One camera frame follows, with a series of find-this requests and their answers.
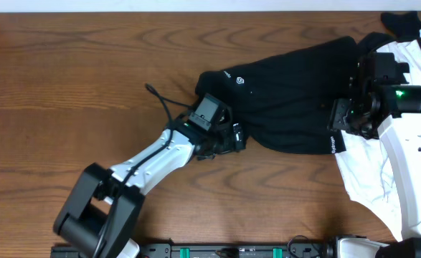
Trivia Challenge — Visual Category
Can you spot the white shirt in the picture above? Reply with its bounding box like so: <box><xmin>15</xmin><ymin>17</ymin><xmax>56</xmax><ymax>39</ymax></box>
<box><xmin>335</xmin><ymin>29</ymin><xmax>421</xmax><ymax>241</ymax></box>

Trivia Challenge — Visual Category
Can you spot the black Sydrogen t-shirt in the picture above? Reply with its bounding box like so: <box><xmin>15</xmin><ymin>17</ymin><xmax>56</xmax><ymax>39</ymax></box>
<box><xmin>195</xmin><ymin>37</ymin><xmax>359</xmax><ymax>155</ymax></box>

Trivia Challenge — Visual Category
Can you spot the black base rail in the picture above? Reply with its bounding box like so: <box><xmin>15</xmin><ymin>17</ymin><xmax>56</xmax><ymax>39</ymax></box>
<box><xmin>50</xmin><ymin>234</ymin><xmax>397</xmax><ymax>258</ymax></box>

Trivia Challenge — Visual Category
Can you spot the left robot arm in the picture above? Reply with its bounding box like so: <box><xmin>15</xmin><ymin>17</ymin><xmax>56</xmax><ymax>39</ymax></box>
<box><xmin>53</xmin><ymin>121</ymin><xmax>245</xmax><ymax>257</ymax></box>

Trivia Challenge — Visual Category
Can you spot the black garment at corner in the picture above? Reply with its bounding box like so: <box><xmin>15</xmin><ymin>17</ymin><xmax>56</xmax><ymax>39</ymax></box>
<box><xmin>356</xmin><ymin>11</ymin><xmax>421</xmax><ymax>54</ymax></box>

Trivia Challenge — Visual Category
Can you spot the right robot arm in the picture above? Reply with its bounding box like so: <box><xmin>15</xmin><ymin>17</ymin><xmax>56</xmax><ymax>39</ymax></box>
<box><xmin>323</xmin><ymin>52</ymin><xmax>421</xmax><ymax>257</ymax></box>

